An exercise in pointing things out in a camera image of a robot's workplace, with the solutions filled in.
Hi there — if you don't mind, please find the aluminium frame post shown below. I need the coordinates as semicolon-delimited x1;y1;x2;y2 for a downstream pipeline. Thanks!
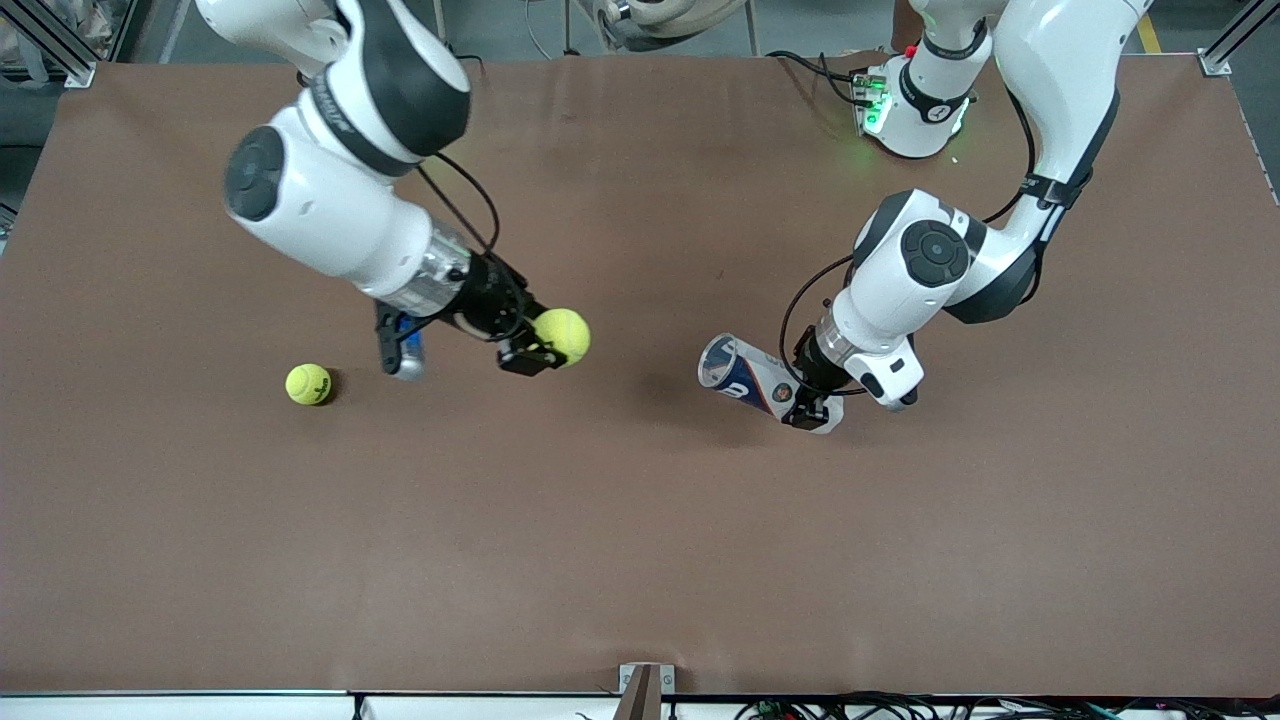
0;0;98;89
1198;0;1280;77

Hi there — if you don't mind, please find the beige chair with white legs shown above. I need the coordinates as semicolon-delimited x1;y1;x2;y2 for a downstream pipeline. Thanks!
560;0;763;58

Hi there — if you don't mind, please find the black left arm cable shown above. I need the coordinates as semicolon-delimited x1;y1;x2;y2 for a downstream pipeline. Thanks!
778;88;1041;397

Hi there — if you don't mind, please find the grey camera mounting post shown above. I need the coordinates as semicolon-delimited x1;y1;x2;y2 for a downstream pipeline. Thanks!
612;668;663;720

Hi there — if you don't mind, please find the silver metal table bracket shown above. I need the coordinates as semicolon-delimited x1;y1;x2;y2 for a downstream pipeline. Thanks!
619;662;677;697

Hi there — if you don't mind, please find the brown table cover sheet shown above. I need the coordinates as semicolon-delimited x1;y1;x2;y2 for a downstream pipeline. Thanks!
0;52;1280;698

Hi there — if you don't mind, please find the black left base cable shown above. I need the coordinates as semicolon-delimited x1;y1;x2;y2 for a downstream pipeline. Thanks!
765;50;863;106

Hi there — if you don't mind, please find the black cable bundle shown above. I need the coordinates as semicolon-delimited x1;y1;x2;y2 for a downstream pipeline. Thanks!
735;690;1280;720

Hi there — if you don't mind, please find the clear plastic tennis ball can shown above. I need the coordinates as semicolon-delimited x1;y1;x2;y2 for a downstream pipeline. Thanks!
697;333;846;436

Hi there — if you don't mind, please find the yellow tennis ball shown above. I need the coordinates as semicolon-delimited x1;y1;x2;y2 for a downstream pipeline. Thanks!
533;307;592;368
285;363;333;407

